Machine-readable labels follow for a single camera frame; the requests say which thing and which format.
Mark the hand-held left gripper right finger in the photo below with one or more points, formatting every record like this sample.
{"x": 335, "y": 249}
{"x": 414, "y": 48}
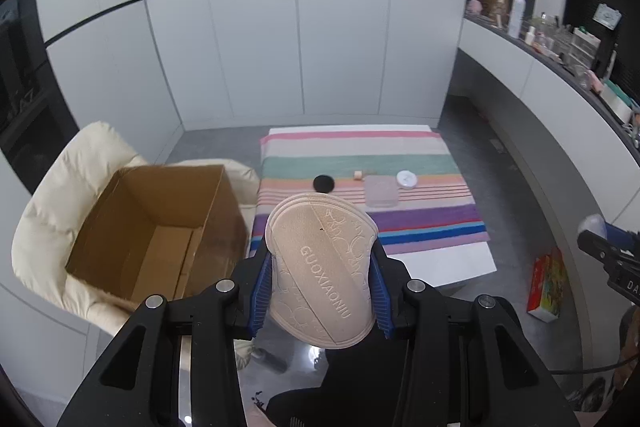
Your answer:
{"x": 382, "y": 304}

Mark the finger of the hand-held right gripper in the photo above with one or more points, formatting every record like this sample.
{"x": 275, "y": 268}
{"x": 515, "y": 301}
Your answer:
{"x": 622, "y": 234}
{"x": 595, "y": 244}

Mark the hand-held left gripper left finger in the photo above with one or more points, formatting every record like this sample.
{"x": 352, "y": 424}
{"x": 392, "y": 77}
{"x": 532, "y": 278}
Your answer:
{"x": 262, "y": 294}

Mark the beige shoe insole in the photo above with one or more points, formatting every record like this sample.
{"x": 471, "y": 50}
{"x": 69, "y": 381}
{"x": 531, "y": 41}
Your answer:
{"x": 320, "y": 267}

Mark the clear plastic container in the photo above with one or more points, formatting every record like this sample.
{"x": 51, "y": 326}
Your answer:
{"x": 382, "y": 192}

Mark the white round jar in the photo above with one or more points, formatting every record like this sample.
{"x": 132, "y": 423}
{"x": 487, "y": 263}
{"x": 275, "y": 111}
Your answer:
{"x": 406, "y": 180}

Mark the black round puff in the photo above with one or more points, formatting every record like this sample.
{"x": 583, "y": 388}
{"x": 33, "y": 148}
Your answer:
{"x": 323, "y": 183}

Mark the small bottle with pink cap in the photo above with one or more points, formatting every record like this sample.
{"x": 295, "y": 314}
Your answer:
{"x": 358, "y": 176}

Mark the colourful box on floor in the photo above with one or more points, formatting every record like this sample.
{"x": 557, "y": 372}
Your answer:
{"x": 547, "y": 287}

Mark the white low table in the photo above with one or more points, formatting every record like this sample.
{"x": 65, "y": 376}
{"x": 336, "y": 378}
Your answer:
{"x": 440, "y": 267}

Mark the white and green box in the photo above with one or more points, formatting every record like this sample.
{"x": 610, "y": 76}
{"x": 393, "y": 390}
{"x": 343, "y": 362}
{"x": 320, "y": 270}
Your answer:
{"x": 617, "y": 102}

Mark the white floor socket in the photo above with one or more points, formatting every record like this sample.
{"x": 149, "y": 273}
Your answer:
{"x": 497, "y": 146}

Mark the striped colourful cloth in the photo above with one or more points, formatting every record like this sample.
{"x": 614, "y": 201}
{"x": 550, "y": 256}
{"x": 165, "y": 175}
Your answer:
{"x": 350, "y": 147}

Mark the clear plastic organizer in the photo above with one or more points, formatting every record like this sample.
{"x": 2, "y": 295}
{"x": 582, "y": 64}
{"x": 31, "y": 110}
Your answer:
{"x": 582, "y": 44}

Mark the white curved counter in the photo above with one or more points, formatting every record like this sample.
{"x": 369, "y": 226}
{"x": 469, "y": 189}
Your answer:
{"x": 500, "y": 57}

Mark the cream padded armchair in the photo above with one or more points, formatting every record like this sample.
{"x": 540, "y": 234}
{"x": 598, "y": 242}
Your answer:
{"x": 75, "y": 167}

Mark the white spray bottle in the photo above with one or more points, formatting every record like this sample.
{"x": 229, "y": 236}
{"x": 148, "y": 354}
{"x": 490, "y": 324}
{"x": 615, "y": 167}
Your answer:
{"x": 516, "y": 14}

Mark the small brown cardboard box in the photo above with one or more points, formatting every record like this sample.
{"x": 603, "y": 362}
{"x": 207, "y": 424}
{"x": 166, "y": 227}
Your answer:
{"x": 495, "y": 2}

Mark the pink plush toy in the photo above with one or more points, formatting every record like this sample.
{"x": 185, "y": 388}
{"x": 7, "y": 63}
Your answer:
{"x": 474, "y": 8}

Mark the black glass cabinet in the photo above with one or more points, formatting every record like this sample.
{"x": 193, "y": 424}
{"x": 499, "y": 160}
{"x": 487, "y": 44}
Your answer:
{"x": 25, "y": 107}

